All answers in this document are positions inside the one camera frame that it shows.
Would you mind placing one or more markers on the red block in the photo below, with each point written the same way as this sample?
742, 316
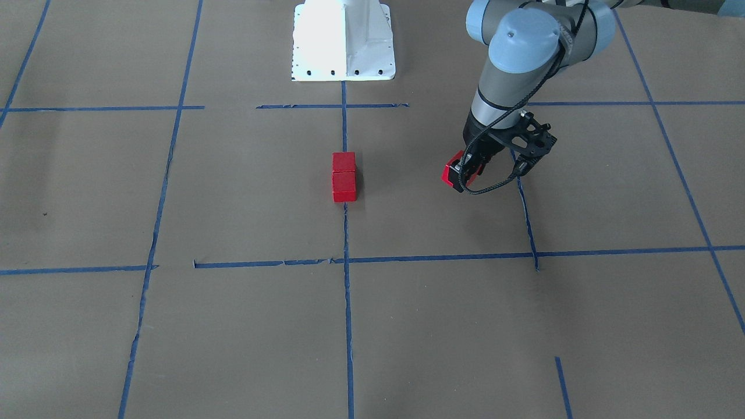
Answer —
344, 187
451, 173

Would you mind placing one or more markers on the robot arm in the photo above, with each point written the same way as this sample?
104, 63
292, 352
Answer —
528, 42

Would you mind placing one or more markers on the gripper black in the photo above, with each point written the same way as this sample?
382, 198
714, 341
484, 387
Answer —
478, 146

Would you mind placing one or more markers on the white camera stand base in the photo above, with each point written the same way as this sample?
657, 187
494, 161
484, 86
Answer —
342, 40

